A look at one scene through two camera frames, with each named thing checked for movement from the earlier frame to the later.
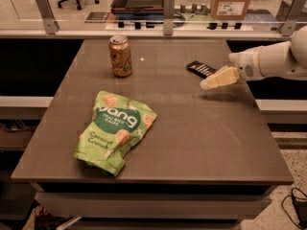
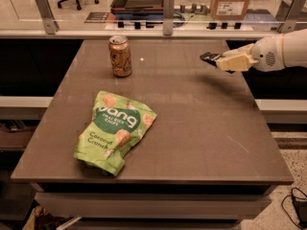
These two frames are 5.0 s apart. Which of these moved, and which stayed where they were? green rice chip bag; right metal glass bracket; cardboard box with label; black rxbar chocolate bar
Moved: black rxbar chocolate bar
Stayed: cardboard box with label; right metal glass bracket; green rice chip bag
